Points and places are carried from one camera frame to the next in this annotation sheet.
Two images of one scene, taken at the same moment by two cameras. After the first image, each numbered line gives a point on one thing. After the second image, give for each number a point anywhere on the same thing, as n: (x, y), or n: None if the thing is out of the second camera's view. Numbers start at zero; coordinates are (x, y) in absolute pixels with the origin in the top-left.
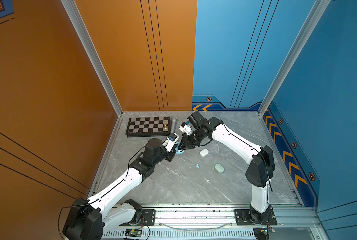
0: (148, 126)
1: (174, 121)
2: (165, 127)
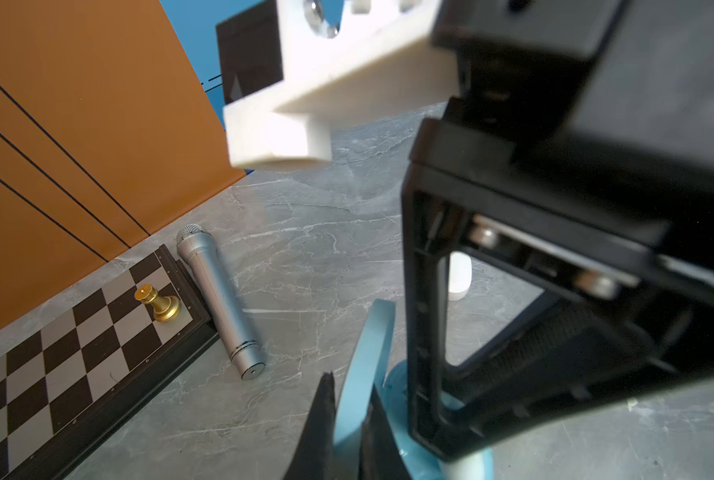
0: (44, 407)
1: (198, 245)
2: (166, 308)
